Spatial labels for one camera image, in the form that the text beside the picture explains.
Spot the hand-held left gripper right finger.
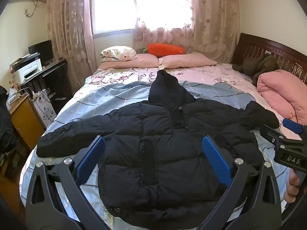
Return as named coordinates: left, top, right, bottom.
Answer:
left=197, top=135, right=282, bottom=230

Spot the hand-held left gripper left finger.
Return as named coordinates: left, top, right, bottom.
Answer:
left=25, top=135, right=113, bottom=230

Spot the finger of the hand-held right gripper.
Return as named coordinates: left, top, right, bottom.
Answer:
left=282, top=118, right=307, bottom=137
left=260, top=125, right=294, bottom=149

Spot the black puffer jacket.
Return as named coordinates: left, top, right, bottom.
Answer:
left=36, top=71, right=281, bottom=228

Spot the person's right hand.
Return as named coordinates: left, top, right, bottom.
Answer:
left=284, top=168, right=300, bottom=204

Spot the folded pink quilt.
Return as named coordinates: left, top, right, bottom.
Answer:
left=257, top=69, right=307, bottom=126

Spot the dark green clothing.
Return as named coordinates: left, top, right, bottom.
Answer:
left=232, top=53, right=280, bottom=87

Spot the white floral box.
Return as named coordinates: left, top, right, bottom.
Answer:
left=31, top=89, right=58, bottom=128

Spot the bed with printed sheet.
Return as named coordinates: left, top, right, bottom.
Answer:
left=19, top=63, right=305, bottom=230

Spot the dark wooden headboard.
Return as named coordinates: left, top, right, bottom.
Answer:
left=231, top=32, right=307, bottom=87

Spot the wooden cabinet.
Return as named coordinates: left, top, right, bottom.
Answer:
left=7, top=93, right=46, bottom=150

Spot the black desk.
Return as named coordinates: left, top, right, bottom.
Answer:
left=19, top=58, right=72, bottom=115

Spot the dark hanging clothing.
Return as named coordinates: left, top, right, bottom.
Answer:
left=0, top=85, right=17, bottom=154

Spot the pink pillow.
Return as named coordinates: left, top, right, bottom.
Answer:
left=98, top=53, right=160, bottom=69
left=158, top=52, right=218, bottom=69

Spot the white floral pillow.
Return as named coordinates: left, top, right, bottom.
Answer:
left=100, top=46, right=138, bottom=62

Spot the white printer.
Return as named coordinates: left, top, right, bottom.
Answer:
left=10, top=53, right=43, bottom=83

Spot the black computer monitor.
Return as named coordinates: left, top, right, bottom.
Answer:
left=28, top=39, right=54, bottom=66

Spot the orange carrot plush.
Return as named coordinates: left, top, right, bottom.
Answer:
left=137, top=43, right=186, bottom=58

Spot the pink floral curtain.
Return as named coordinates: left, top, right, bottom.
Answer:
left=45, top=0, right=97, bottom=69
left=132, top=0, right=240, bottom=64

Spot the bright window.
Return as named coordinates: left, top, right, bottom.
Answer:
left=90, top=0, right=195, bottom=39

